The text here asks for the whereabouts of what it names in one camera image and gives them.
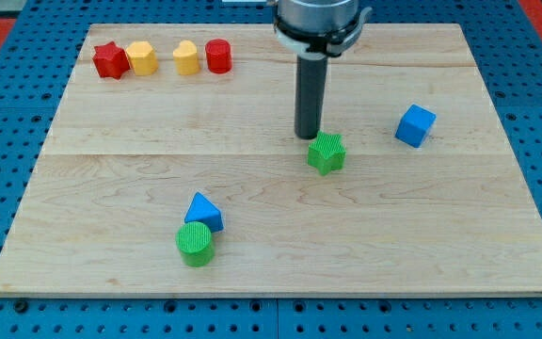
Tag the yellow heart block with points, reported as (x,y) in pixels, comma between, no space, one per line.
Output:
(186,58)

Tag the red cylinder block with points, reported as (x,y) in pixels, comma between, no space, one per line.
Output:
(218,56)

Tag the red star block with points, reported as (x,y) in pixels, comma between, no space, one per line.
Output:
(110,60)

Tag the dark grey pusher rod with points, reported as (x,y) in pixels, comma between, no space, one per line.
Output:
(310,85)

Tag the yellow hexagon block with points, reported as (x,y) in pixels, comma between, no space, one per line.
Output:
(142,58)

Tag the green cylinder block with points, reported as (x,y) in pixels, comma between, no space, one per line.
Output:
(195,244)

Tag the blue cube block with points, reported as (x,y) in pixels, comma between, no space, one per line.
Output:
(415,126)

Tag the blue triangle block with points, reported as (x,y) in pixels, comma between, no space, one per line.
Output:
(204,211)

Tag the wooden board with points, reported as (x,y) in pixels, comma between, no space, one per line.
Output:
(124,158)

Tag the green star block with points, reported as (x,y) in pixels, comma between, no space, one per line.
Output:
(326,153)

